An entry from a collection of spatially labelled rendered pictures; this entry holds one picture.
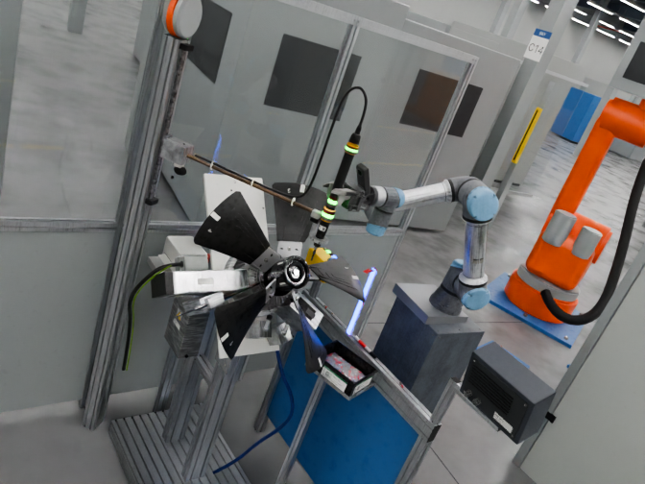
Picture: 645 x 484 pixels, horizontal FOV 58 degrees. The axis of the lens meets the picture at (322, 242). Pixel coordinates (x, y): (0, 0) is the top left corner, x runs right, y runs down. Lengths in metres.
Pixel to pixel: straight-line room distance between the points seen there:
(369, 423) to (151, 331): 1.13
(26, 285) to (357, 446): 1.50
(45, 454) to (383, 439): 1.44
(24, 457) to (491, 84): 5.39
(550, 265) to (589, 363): 2.38
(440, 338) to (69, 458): 1.68
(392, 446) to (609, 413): 1.45
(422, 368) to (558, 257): 3.32
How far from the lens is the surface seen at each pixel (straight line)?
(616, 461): 3.57
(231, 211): 1.95
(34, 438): 2.96
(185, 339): 2.41
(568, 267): 5.74
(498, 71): 6.56
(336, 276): 2.20
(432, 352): 2.57
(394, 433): 2.41
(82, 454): 2.90
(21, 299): 2.62
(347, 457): 2.65
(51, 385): 2.96
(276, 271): 2.01
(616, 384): 3.46
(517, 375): 1.98
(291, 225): 2.12
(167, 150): 2.23
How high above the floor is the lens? 2.11
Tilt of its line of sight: 22 degrees down
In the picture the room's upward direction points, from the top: 20 degrees clockwise
